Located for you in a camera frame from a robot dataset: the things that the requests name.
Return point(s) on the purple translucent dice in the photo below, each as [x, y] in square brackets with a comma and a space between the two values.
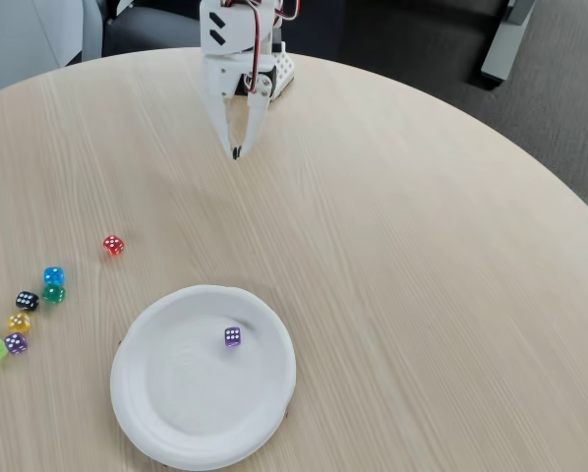
[233, 337]
[16, 343]

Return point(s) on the red translucent dice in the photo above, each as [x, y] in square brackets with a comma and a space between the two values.
[113, 246]

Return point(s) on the blue translucent dice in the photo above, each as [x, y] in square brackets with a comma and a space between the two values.
[53, 276]

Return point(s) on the dark green translucent dice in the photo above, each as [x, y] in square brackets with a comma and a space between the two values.
[53, 294]

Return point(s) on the black dice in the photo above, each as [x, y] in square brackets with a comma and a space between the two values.
[27, 301]

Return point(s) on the white paper plate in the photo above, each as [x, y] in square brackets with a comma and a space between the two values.
[186, 388]

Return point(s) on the yellow translucent dice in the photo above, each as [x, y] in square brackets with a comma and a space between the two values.
[18, 322]

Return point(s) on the dark grey chair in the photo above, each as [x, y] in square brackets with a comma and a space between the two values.
[146, 34]

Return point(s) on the pale grey cabinet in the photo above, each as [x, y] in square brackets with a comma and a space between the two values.
[23, 39]

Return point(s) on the black upholstered seat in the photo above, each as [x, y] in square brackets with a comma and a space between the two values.
[461, 44]

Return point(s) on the grey desk leg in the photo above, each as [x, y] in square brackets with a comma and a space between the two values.
[505, 44]

